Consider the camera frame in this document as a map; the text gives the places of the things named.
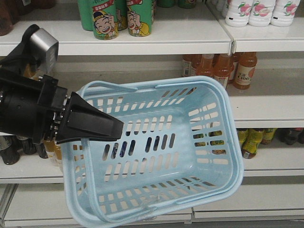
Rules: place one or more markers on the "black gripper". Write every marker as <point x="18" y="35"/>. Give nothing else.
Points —
<point x="79" y="120"/>

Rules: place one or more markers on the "light blue plastic basket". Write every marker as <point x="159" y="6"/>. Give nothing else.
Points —
<point x="179" y="149"/>

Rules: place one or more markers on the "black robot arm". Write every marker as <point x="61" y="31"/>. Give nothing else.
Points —
<point x="33" y="105"/>

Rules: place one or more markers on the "orange vitamin drink bottle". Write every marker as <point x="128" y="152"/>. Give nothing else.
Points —
<point x="53" y="151"/>

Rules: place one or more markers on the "dark drink bottle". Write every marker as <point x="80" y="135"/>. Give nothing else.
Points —
<point x="8" y="151"/>
<point x="28" y="146"/>

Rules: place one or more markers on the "green cartoon drink can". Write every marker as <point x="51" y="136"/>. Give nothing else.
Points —
<point x="104" y="19"/>
<point x="139" y="17"/>

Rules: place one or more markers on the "orange C100 juice bottle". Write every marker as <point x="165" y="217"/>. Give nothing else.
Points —
<point x="205" y="68"/>
<point x="245" y="70"/>
<point x="222" y="69"/>

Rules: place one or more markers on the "yellow lemon tea bottle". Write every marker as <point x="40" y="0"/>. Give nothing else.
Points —
<point x="250" y="146"/>
<point x="268" y="135"/>

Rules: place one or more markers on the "white shelf unit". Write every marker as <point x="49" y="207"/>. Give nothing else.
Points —
<point x="272" y="192"/>

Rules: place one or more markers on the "white peach drink bottle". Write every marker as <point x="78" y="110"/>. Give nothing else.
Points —
<point x="284" y="12"/>
<point x="238" y="13"/>
<point x="261" y="13"/>

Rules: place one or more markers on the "black cola bottle red label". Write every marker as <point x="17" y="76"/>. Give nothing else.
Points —
<point x="289" y="136"/>

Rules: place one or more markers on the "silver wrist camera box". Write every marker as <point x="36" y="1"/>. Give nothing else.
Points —
<point x="44" y="47"/>

